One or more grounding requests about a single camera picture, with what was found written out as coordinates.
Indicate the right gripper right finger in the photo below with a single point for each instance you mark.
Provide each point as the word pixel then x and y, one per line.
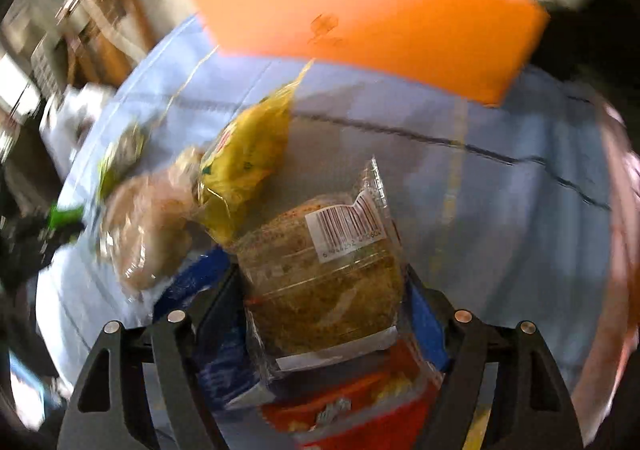
pixel 507 371

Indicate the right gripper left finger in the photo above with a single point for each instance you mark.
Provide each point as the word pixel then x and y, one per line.
pixel 110 408

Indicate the brown seeded cake packet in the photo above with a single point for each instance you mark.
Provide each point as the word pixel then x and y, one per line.
pixel 324 281

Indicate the pink cloth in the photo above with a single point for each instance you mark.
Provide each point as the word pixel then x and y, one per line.
pixel 618 327

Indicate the red snack packet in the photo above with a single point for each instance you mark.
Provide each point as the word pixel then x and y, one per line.
pixel 379 401

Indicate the blue snack packet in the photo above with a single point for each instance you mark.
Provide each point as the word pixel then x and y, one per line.
pixel 220 329

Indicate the round bread packet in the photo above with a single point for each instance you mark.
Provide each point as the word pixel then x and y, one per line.
pixel 143 228

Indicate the green snack packet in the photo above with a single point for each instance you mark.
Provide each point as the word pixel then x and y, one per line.
pixel 62 217

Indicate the blue striped tablecloth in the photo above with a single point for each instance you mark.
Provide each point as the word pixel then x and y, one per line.
pixel 506 210

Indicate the yellow snack packet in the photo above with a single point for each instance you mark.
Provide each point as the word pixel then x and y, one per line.
pixel 245 153

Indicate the white plastic shopping bag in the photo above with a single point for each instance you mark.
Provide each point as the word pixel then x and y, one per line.
pixel 67 119

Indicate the carved light wooden chair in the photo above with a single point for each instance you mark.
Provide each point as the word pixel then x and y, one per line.
pixel 105 39

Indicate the orange cardboard box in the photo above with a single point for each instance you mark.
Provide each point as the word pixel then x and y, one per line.
pixel 470 48

